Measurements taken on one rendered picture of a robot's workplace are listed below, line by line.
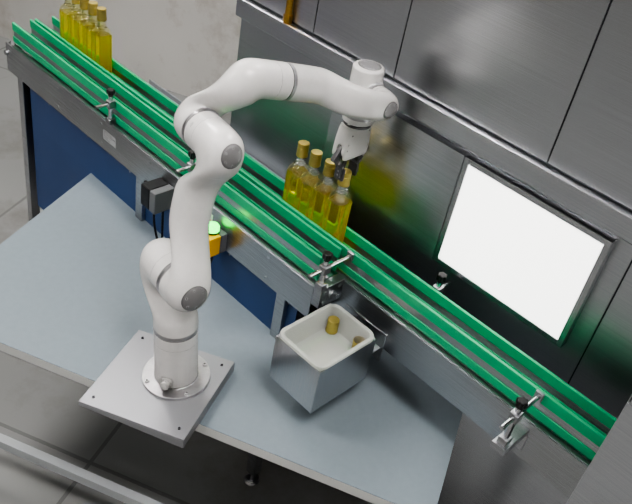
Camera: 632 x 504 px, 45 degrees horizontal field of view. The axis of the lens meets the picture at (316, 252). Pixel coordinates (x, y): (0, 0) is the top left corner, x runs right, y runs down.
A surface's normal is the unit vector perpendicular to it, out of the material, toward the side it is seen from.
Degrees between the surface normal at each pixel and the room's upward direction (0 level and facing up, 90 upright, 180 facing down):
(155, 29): 90
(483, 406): 90
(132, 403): 4
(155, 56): 90
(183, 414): 4
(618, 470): 90
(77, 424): 0
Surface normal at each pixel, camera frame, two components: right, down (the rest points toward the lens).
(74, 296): 0.16, -0.79
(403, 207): -0.71, 0.33
